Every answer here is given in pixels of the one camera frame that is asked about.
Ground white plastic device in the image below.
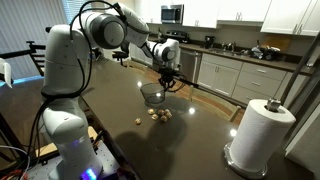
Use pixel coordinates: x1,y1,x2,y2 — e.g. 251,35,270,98
0,58,14,89

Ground grey metal tripod pole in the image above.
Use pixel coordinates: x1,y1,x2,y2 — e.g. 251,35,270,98
279,31,320,108

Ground metal sink faucet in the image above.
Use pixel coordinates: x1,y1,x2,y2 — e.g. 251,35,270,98
221,41,237,53

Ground dish rack with dishes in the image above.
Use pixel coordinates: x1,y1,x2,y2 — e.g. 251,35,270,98
250,39,283,62

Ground stainless steel microwave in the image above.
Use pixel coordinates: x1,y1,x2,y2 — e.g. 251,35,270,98
160,4,185,25

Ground light wooden board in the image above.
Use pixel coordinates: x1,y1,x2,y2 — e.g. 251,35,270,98
34,125,99,158

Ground black office chair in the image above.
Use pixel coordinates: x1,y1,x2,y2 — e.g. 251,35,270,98
111,41,132,68

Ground blue flat board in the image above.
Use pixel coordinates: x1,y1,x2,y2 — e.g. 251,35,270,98
0,74,44,88

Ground vertical window blinds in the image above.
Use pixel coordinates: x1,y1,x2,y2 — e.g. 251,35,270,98
0,0,81,79

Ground wooden dining chair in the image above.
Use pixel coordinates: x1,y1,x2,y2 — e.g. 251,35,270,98
188,85,242,126

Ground metal paper towel holder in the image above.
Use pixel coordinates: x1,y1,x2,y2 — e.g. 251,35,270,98
222,98,282,180

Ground red and white wires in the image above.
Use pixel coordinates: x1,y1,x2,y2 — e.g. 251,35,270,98
0,143,34,180

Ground black coffee maker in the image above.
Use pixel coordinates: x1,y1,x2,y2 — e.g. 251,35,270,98
204,35,216,50

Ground dark kitchen countertop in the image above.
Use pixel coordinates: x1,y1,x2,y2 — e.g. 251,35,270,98
179,42,316,76

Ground stainless steel dishwasher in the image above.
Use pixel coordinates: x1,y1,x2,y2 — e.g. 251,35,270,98
179,49,203,84

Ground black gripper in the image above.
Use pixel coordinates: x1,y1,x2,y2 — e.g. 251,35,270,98
158,67,178,92

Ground white paper towel roll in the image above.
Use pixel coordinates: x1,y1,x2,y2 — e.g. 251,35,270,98
229,98,297,173

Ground wooden cutting board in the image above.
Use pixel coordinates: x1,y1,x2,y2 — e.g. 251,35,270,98
263,33,292,53

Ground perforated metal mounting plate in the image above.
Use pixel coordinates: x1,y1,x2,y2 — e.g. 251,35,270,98
26,141,121,180

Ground black kitchen stove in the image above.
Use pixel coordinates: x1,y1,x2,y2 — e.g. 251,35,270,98
165,30,190,44

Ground white lower kitchen cabinets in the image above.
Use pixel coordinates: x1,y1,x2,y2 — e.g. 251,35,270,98
196,53,309,106

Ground black metal bar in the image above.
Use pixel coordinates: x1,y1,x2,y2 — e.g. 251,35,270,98
0,40,46,77

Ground white upper cabinet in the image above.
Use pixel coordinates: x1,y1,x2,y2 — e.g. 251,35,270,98
259,0,320,37
181,0,221,29
216,0,273,27

